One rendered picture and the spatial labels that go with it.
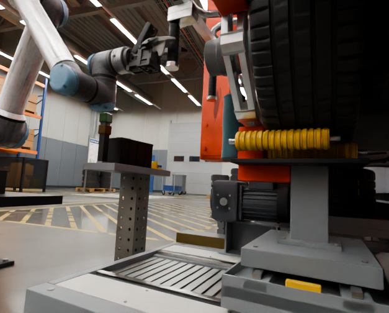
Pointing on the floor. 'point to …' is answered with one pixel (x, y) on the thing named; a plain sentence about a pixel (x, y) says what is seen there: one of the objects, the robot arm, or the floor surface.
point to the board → (93, 158)
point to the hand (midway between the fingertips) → (178, 43)
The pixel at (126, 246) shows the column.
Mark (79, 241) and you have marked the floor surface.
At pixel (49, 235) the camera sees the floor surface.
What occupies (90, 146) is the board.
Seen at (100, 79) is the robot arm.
